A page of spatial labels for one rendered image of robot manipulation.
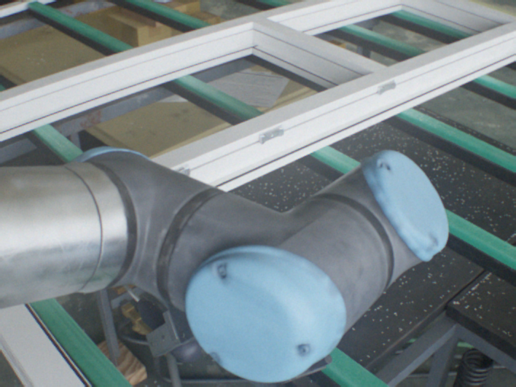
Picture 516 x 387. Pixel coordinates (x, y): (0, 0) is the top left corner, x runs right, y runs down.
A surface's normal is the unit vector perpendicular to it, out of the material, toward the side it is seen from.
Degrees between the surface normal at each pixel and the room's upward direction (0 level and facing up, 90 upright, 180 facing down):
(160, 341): 69
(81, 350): 0
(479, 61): 90
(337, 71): 90
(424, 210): 44
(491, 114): 0
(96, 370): 0
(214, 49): 90
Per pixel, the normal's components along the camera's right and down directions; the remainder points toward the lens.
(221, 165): 0.65, 0.44
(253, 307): -0.48, 0.35
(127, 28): -0.74, 0.38
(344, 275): 0.71, -0.29
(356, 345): 0.00, -0.82
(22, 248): 0.86, 0.04
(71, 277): 0.73, 0.55
